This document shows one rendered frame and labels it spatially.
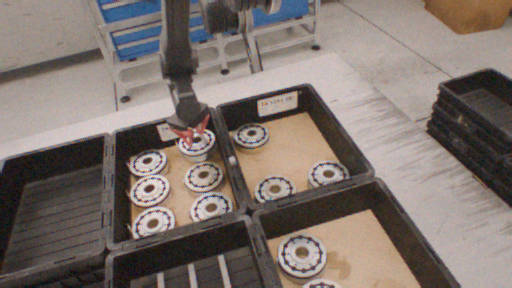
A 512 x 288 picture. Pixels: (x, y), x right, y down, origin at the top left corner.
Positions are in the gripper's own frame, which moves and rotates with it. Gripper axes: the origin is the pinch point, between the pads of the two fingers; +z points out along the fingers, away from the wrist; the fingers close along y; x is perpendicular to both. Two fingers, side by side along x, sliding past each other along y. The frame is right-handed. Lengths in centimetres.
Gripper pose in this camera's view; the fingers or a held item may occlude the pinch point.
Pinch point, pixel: (194, 138)
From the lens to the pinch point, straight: 98.4
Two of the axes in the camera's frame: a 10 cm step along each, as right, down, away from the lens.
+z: 1.0, 7.2, 6.9
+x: -8.7, -2.8, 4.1
